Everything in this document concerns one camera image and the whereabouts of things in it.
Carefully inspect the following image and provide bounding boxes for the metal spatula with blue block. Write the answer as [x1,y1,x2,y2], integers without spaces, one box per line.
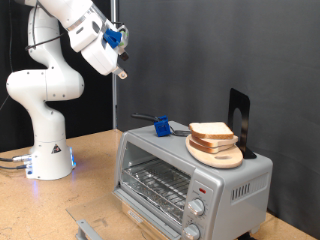
[130,112,192,138]

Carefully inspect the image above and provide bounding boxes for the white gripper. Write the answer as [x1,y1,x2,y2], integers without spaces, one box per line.
[80,18,130,80]

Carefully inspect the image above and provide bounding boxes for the wrist camera on blue mount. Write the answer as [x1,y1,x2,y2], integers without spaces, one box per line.
[103,23,130,49]

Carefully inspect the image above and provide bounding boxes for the wooden cutting board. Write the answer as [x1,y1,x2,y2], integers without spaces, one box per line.
[185,133,244,170]

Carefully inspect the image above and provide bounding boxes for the wooden box under oven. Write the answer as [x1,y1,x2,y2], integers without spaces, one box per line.
[121,201,171,240]

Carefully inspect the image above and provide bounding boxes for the black curtain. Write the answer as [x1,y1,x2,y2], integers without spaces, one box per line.
[0,0,114,154]

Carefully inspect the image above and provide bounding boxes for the wire oven rack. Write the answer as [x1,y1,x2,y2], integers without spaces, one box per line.
[122,158,192,214]

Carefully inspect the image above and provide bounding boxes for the vertical metal pole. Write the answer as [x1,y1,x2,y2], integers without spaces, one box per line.
[110,0,119,130]

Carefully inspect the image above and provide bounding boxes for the black metal bookend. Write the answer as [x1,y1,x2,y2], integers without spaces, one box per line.
[227,87,258,160]

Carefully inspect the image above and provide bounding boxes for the silver oven knob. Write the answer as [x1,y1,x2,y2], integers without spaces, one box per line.
[181,223,201,240]
[187,198,206,217]

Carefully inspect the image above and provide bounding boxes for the black base cable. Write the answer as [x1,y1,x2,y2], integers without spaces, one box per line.
[0,164,28,171]

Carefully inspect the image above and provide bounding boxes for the aluminium foil sheet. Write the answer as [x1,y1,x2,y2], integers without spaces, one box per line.
[121,171,183,223]

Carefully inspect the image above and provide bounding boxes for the grey backdrop cloth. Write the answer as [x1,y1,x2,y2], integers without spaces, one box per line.
[116,0,320,239]

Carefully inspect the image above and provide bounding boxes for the silver toaster oven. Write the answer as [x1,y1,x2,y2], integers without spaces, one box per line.
[113,120,274,240]

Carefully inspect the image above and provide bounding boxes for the cable with silver connector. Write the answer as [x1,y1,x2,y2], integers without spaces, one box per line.
[0,153,33,164]

